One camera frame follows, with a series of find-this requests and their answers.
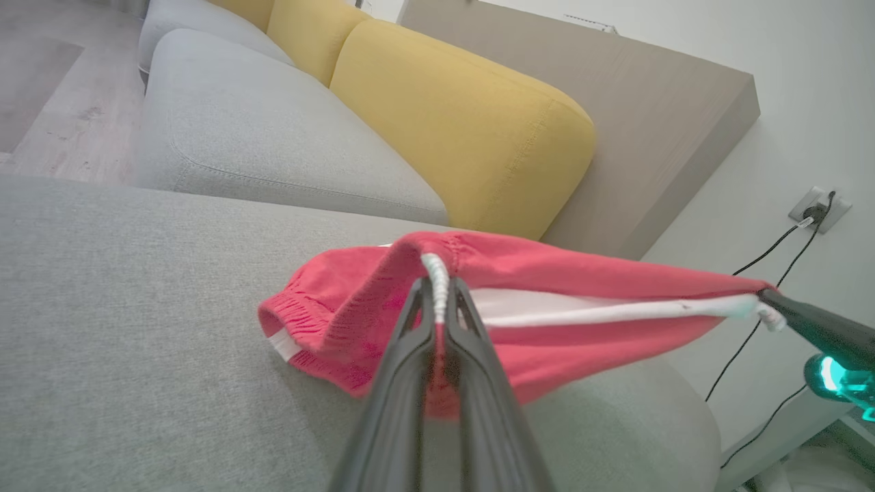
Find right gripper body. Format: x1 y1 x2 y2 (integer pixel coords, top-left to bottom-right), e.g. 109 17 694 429
803 353 875 423

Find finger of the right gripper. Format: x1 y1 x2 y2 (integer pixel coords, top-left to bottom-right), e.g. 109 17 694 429
757 288 875 373

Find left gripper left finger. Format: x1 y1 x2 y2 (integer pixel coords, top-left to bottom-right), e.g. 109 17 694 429
328 276 438 492

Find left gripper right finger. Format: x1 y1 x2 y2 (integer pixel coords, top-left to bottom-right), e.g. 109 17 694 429
443 276 556 492

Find red white striped shorts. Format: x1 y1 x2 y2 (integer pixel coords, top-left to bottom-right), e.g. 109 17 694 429
258 230 788 419

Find large grey sofa chaise cushion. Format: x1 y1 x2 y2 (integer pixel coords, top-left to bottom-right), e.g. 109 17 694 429
0 174 723 492

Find yellow sofa back cushion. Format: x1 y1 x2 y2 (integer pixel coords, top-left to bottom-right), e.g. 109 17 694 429
207 0 275 33
329 18 597 241
265 0 373 88

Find taupe wooden panel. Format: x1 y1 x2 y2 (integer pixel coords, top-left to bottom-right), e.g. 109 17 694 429
399 0 761 262

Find grey sofa seat cushion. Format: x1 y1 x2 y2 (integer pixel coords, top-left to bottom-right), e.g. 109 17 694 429
132 27 450 226
137 0 296 72

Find thin black power cable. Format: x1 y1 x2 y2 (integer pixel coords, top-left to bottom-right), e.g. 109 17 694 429
720 385 809 470
731 204 829 277
704 191 837 404

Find white wall socket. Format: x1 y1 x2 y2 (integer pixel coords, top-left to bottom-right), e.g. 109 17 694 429
788 186 853 235

